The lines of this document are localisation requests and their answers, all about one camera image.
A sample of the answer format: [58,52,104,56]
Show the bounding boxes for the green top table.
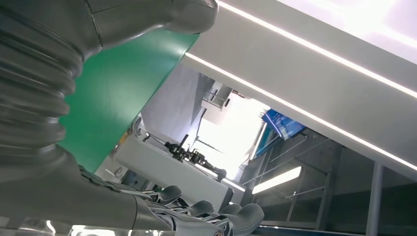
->
[58,29,200,174]

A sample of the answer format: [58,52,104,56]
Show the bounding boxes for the black jointed mechanism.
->
[164,133,228,181]

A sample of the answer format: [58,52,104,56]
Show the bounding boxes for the long ceiling light bar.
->
[251,166,302,195]

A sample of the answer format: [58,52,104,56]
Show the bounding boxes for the blue display screen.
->
[261,109,307,141]

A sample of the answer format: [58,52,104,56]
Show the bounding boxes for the white wall light strip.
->
[185,52,417,172]
[217,0,417,99]

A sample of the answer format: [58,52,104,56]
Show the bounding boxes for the grey metal shelf frame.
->
[239,128,417,236]

